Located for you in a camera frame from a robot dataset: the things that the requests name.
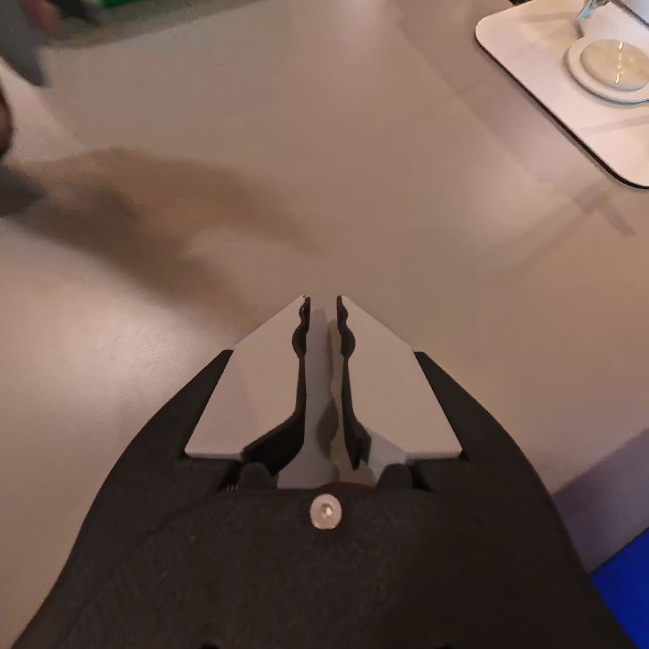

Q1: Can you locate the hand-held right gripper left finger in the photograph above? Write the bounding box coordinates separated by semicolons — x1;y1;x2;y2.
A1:
184;295;311;475

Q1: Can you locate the white document stand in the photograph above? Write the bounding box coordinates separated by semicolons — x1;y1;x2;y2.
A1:
476;0;649;189

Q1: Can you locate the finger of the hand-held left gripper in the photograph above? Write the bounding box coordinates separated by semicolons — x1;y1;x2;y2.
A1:
0;166;42;216
0;0;52;88

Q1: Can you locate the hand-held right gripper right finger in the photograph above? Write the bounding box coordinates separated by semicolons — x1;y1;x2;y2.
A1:
336;295;463;487

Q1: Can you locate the grey desk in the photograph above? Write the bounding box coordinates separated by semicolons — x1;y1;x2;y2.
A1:
0;0;649;649

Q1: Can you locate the blue plastic bin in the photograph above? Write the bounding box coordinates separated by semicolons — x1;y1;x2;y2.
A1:
591;527;649;649

